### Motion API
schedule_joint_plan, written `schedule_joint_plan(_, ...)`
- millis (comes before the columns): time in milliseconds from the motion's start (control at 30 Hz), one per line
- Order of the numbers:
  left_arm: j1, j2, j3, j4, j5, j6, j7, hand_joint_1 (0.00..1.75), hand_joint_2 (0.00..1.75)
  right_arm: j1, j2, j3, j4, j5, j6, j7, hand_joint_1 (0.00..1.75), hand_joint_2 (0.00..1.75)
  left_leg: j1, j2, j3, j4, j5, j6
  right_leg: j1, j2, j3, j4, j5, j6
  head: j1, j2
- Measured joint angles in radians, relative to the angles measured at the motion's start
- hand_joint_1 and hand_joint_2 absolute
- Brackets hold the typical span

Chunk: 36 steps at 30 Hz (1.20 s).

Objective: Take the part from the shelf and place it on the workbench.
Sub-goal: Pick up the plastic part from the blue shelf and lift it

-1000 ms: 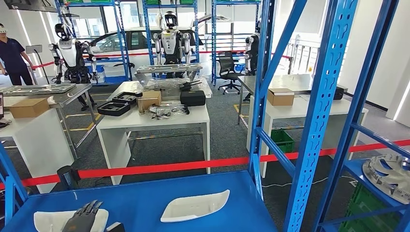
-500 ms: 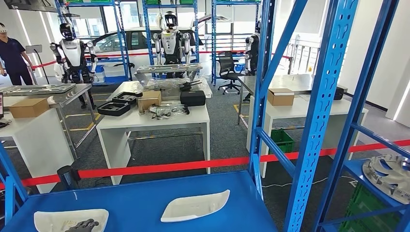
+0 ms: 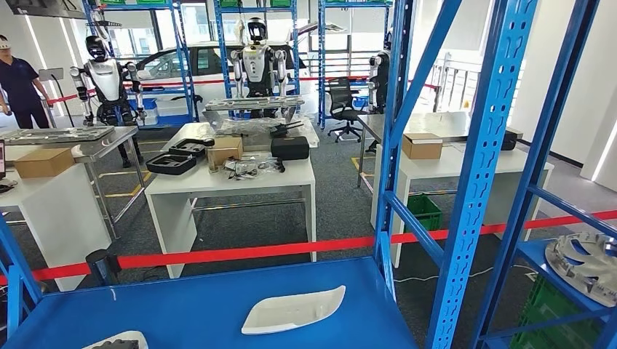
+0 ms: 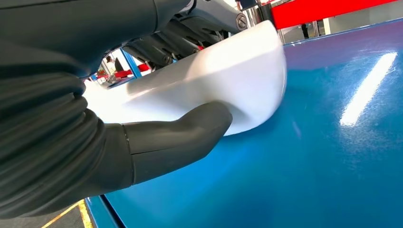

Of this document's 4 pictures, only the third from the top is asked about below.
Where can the black office chair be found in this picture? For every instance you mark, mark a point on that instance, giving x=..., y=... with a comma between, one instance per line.
x=341, y=98

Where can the white table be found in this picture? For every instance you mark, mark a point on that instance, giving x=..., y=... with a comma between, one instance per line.
x=448, y=164
x=190, y=132
x=58, y=217
x=226, y=185

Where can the brown cardboard box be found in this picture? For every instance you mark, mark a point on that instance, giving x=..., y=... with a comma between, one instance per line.
x=422, y=147
x=43, y=163
x=224, y=150

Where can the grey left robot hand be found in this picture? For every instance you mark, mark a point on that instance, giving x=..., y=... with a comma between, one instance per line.
x=115, y=345

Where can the black hard case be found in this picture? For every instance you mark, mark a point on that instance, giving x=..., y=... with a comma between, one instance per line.
x=289, y=148
x=510, y=138

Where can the green storage bin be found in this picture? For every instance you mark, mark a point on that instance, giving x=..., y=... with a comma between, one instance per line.
x=280, y=2
x=229, y=2

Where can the green plastic crate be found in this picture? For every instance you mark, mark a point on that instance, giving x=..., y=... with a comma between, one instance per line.
x=544, y=313
x=424, y=214

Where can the white curved plastic part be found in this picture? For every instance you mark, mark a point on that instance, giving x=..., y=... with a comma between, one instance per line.
x=289, y=313
x=142, y=339

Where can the open laptop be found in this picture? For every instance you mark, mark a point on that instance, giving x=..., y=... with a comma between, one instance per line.
x=1, y=159

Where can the silver round metal disc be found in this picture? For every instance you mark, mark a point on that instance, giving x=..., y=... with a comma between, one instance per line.
x=578, y=265

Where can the clear plastic wrap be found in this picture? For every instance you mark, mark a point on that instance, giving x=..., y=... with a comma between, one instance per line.
x=241, y=125

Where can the white car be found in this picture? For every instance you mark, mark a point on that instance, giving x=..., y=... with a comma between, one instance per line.
x=207, y=96

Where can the person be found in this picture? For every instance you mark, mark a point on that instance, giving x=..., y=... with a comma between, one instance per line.
x=19, y=86

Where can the flat metal tray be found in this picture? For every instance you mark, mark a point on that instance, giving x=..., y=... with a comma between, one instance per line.
x=53, y=133

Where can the chrome stanchion post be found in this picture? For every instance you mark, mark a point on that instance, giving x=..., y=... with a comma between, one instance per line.
x=49, y=113

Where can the black belt stanchion post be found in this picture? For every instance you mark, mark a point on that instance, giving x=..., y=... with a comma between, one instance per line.
x=101, y=265

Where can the white slatted display rack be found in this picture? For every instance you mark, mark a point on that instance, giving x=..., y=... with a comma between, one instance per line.
x=458, y=82

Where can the steel workbench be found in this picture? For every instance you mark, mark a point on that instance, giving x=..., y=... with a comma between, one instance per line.
x=255, y=102
x=108, y=142
x=429, y=124

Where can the white black humanoid robot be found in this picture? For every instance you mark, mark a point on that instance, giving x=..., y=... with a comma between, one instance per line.
x=103, y=79
x=380, y=79
x=258, y=62

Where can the black foam tray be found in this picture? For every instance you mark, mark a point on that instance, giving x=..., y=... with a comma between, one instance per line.
x=171, y=164
x=190, y=146

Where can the black computer mouse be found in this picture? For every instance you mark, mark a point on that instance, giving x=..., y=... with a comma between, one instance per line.
x=5, y=185

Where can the black antenna controller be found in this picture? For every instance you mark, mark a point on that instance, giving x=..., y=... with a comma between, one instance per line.
x=282, y=129

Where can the red barrier belt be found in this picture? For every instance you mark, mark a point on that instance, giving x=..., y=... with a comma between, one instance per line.
x=241, y=250
x=67, y=98

